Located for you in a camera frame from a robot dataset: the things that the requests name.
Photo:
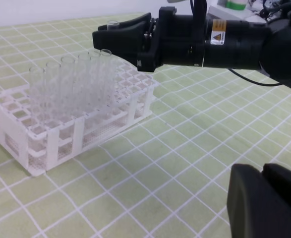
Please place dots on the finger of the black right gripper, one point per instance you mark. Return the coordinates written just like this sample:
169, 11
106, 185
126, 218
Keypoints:
125, 42
144, 18

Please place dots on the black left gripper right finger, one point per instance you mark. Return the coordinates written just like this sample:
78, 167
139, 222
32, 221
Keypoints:
279, 179

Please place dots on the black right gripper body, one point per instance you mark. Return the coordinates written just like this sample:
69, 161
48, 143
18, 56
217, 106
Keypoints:
176, 40

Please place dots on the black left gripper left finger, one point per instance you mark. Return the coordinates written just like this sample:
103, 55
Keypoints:
255, 210

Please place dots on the clear glass test tube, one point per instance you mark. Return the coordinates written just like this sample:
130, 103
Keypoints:
83, 71
108, 73
66, 76
52, 91
95, 76
112, 25
36, 93

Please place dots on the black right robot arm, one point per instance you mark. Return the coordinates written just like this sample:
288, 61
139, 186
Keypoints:
237, 44

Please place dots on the green grid tablecloth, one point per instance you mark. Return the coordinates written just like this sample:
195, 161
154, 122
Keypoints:
166, 177

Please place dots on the white plastic test tube rack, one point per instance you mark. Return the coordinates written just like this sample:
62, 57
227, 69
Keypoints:
68, 138

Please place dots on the green white container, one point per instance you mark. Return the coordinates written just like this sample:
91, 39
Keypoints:
236, 4

